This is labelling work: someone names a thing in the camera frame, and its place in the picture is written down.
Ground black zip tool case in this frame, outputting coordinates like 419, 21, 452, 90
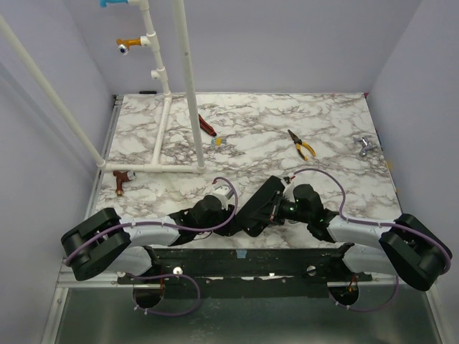
235, 176, 285, 237

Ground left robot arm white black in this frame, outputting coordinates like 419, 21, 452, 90
61, 195, 239, 281

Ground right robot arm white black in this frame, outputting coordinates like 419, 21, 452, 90
270, 184, 453, 291

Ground red black utility knife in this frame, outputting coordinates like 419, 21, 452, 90
199, 115, 217, 137

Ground chrome faucet tap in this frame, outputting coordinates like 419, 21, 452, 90
353, 136, 377, 157

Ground brown brass valve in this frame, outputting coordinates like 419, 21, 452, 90
113, 170, 136, 196

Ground orange tap on pipe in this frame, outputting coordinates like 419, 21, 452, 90
116, 37, 143, 55

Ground blue tap on pipe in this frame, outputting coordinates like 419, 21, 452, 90
99, 0, 129, 8

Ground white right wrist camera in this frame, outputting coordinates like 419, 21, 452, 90
282, 173, 295, 199

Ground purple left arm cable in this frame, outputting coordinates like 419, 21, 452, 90
64, 176, 240, 318

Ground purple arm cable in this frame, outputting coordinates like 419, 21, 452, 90
286, 168, 453, 312
64, 176, 240, 318

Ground yellow handled pliers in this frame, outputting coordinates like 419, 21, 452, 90
288, 130, 316, 161

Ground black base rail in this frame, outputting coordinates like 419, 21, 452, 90
118, 244, 371, 299

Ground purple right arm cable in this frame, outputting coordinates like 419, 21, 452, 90
286, 168, 453, 312

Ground aluminium extrusion frame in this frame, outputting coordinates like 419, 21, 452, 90
39, 95, 125, 344

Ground white PVC pipe frame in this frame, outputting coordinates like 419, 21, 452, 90
1, 1, 206, 174

